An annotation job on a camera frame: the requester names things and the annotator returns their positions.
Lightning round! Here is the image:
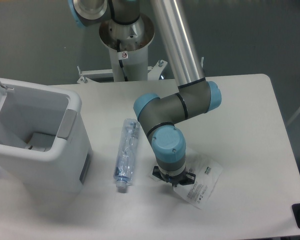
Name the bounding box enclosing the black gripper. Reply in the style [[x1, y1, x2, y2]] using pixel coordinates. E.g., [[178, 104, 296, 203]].
[[152, 165, 196, 187]]

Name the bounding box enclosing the white plastic packaging bag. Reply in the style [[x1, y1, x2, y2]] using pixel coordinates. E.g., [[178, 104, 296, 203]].
[[148, 147, 224, 211]]

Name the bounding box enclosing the crushed clear plastic bottle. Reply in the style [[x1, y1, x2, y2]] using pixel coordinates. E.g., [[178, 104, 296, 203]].
[[113, 118, 140, 193]]

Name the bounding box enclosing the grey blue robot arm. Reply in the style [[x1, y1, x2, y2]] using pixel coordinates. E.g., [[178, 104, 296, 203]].
[[68, 0, 222, 186]]

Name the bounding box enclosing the white trash can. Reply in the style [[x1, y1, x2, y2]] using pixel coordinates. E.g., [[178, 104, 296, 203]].
[[0, 78, 93, 193]]

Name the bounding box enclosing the white pedestal base frame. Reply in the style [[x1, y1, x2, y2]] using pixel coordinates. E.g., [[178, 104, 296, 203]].
[[76, 56, 206, 85]]

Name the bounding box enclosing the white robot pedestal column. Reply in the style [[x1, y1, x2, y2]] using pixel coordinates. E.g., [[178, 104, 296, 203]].
[[108, 46, 148, 82]]

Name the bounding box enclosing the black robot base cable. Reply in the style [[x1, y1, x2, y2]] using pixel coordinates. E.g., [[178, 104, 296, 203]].
[[116, 39, 129, 82]]

